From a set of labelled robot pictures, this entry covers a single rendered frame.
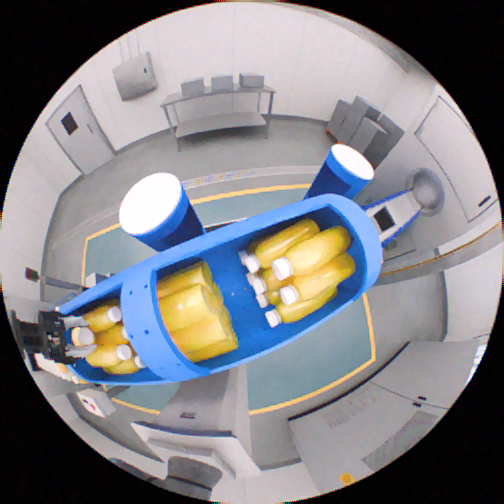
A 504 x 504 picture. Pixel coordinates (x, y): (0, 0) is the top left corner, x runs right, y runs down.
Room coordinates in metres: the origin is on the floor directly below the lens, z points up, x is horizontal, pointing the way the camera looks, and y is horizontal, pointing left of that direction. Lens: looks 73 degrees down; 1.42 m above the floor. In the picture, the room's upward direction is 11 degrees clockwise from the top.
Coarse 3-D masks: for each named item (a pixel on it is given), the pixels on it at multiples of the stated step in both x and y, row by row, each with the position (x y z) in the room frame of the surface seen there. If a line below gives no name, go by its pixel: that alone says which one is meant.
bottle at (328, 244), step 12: (336, 228) 0.17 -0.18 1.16; (312, 240) 0.12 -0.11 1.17; (324, 240) 0.13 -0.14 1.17; (336, 240) 0.14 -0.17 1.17; (348, 240) 0.15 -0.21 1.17; (288, 252) 0.09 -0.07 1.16; (300, 252) 0.09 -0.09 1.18; (312, 252) 0.10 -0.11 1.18; (324, 252) 0.10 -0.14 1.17; (336, 252) 0.11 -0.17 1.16; (288, 264) 0.07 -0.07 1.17; (300, 264) 0.07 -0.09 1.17; (312, 264) 0.08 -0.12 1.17; (324, 264) 0.09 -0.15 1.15
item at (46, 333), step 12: (12, 312) -0.14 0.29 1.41; (48, 312) -0.11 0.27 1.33; (24, 324) -0.14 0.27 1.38; (36, 324) -0.14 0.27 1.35; (48, 324) -0.13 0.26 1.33; (60, 324) -0.13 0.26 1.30; (24, 336) -0.16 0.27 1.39; (36, 336) -0.15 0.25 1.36; (48, 336) -0.15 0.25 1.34; (60, 336) -0.15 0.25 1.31; (36, 348) -0.16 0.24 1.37; (48, 348) -0.16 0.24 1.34; (60, 348) -0.16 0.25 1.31
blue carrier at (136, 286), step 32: (256, 224) 0.11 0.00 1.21; (288, 224) 0.23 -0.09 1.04; (320, 224) 0.22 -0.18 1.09; (352, 224) 0.14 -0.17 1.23; (160, 256) 0.03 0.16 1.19; (192, 256) 0.07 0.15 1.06; (224, 256) 0.10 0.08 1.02; (352, 256) 0.12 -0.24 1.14; (96, 288) -0.07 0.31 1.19; (128, 288) -0.04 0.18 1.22; (224, 288) 0.01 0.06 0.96; (352, 288) 0.06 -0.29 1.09; (128, 320) -0.08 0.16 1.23; (160, 320) -0.06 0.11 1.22; (256, 320) -0.06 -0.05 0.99; (320, 320) -0.03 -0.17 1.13; (160, 352) -0.11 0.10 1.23; (256, 352) -0.11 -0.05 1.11; (128, 384) -0.30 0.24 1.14
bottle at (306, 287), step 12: (336, 264) 0.10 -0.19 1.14; (348, 264) 0.10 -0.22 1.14; (300, 276) 0.06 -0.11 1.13; (312, 276) 0.06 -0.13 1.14; (324, 276) 0.06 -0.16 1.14; (336, 276) 0.07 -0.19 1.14; (348, 276) 0.08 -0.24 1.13; (300, 288) 0.03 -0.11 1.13; (312, 288) 0.03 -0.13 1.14; (324, 288) 0.04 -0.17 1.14; (300, 300) 0.01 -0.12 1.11
